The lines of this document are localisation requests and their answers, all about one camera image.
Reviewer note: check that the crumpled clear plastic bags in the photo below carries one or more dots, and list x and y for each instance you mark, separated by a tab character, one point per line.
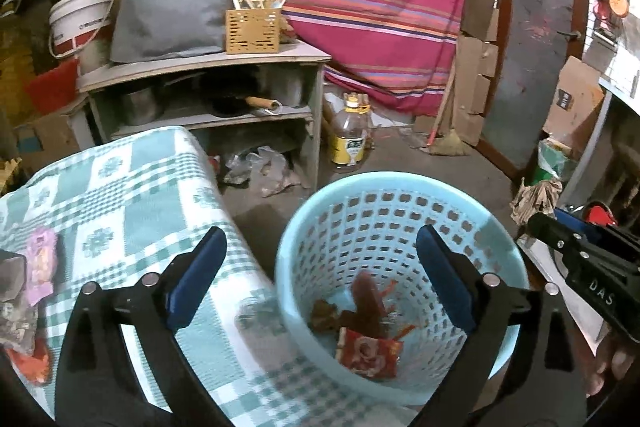
260	172

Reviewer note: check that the grey fabric bag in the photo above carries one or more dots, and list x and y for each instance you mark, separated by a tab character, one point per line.
170	12

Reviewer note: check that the yellow egg tray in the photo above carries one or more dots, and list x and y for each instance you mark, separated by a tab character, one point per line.
10	172

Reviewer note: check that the grey metal door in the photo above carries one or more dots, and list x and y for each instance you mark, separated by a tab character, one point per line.
535	32

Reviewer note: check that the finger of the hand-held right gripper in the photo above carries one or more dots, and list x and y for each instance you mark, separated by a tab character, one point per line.
547	229
582	223

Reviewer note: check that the wooden utensil holder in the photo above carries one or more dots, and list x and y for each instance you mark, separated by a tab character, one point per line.
251	32

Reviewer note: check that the light blue plastic basket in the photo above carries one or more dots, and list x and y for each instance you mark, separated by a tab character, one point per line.
325	227

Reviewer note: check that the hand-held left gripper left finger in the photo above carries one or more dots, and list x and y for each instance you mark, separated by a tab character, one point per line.
197	279

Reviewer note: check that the red plastic basket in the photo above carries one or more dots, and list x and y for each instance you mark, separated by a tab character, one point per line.
55	87

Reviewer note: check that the dark grey wrapper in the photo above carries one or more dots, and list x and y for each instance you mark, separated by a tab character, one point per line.
10	277

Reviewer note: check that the red printed wrapper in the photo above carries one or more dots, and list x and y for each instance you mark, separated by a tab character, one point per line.
370	352

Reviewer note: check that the pink wrapper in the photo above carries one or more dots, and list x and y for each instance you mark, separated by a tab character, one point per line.
41	262

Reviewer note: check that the green checkered tablecloth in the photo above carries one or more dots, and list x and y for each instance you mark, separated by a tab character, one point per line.
150	187

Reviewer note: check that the yellow oil jug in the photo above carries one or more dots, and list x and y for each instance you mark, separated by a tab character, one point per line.
15	72

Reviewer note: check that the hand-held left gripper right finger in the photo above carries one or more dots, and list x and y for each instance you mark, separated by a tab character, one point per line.
447	279

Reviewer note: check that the green plastic bag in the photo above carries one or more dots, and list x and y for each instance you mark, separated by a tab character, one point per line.
552	162

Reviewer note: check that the low wooden cabinet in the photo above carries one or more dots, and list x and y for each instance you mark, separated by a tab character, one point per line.
200	62

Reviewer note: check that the person's right hand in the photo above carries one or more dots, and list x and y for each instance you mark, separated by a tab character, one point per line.
612	362

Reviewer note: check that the broom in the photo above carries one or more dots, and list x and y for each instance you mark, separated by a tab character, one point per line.
447	144

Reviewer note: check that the clear oil bottle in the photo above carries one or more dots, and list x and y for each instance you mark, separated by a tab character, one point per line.
350	142

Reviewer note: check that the orange wrapper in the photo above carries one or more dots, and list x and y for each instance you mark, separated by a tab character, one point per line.
30	364

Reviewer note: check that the white plastic bucket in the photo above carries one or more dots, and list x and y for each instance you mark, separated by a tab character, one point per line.
80	22

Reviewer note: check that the cardboard box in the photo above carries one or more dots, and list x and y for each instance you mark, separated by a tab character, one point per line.
47	139

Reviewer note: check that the orange plastic object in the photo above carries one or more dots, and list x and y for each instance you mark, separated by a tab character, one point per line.
615	4

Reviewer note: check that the brown cardboard carton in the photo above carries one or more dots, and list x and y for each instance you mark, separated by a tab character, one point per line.
575	102

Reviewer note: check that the cardboard sheets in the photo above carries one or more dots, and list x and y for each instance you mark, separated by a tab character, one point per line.
475	57

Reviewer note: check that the small steel pot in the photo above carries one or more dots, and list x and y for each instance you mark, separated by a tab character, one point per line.
142	107

